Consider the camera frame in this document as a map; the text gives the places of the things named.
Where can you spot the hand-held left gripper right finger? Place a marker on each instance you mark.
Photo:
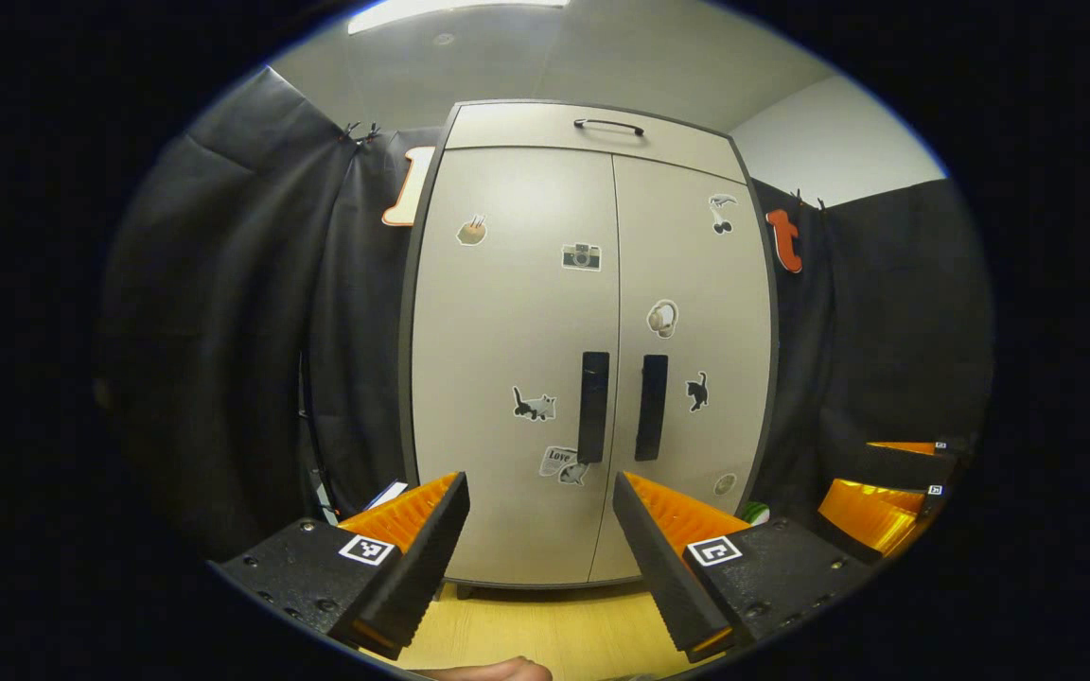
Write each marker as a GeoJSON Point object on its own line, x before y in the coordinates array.
{"type": "Point", "coordinates": [663, 577]}

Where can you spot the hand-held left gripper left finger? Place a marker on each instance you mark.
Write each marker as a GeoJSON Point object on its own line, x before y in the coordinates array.
{"type": "Point", "coordinates": [422, 577]}

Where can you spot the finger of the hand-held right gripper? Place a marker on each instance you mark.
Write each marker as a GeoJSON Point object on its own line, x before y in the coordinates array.
{"type": "Point", "coordinates": [905, 463]}
{"type": "Point", "coordinates": [871, 515]}

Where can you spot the white cabinet door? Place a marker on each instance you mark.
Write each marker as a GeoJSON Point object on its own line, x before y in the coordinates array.
{"type": "Point", "coordinates": [507, 312]}
{"type": "Point", "coordinates": [706, 284]}

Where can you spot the white cabinet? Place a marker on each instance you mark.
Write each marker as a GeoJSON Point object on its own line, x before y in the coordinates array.
{"type": "Point", "coordinates": [404, 378]}

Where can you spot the white cabinet drawer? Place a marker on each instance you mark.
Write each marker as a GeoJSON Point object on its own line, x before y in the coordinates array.
{"type": "Point", "coordinates": [526, 132]}

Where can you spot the white book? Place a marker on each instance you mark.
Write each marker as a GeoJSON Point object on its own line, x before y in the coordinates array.
{"type": "Point", "coordinates": [387, 495]}

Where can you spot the toy watermelon slice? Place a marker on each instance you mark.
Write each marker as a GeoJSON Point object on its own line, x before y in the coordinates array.
{"type": "Point", "coordinates": [755, 515]}

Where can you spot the black backdrop cloth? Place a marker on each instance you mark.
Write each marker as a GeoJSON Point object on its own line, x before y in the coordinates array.
{"type": "Point", "coordinates": [223, 331]}

